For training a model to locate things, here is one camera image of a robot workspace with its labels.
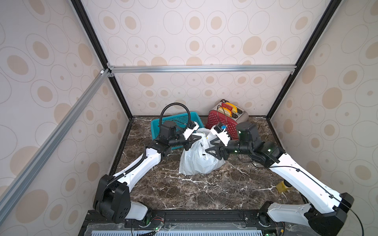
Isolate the teal plastic basket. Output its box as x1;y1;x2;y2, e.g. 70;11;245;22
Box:
148;112;203;153

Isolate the left aluminium frame bar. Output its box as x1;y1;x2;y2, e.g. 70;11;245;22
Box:
1;68;110;224

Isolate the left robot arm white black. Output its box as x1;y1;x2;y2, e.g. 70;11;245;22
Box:
93;120;201;224

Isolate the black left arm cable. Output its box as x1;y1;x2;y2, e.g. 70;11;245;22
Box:
158;102;192;130

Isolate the yellow jar black lid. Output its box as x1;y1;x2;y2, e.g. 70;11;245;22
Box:
276;180;292;193

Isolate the red toaster with toast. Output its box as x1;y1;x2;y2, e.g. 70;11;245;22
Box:
205;99;249;140

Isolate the white plastic bag lemon print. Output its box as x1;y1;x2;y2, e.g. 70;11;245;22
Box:
179;128;225;176

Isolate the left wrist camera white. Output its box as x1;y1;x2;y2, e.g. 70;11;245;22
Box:
183;121;199;140

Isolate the horizontal aluminium frame bar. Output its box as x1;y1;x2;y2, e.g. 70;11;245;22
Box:
110;65;297;73

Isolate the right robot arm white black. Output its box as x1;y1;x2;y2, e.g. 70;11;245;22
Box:
206;122;354;236

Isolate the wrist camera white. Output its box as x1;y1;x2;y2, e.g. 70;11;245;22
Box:
183;121;199;140
210;122;231;146

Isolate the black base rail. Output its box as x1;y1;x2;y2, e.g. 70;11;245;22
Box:
78;208;333;236

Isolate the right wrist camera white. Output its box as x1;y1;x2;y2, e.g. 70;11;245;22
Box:
210;122;231;146

